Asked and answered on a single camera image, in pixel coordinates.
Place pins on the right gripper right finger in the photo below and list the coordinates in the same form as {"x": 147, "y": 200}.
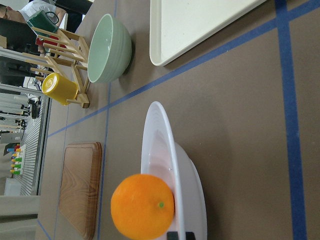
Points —
{"x": 189, "y": 235}

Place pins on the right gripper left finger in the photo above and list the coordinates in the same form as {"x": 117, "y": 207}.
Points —
{"x": 172, "y": 235}

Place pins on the orange fruit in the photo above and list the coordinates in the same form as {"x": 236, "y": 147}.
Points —
{"x": 142, "y": 207}

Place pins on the white round plate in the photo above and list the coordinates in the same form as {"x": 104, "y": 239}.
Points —
{"x": 162, "y": 157}

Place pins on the cream bear tray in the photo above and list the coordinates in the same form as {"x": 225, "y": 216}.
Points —
{"x": 176, "y": 26}

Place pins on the wooden cutting board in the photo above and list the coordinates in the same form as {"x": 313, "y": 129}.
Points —
{"x": 79, "y": 189}

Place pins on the yellow mug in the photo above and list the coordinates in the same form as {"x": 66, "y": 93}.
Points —
{"x": 59, "y": 88}

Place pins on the green bowl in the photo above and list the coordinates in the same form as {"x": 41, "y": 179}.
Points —
{"x": 110, "y": 51}

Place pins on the wooden drying rack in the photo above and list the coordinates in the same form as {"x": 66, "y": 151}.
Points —
{"x": 67, "y": 55}

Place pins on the dark green mug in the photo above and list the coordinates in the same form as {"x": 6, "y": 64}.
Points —
{"x": 45, "y": 20}

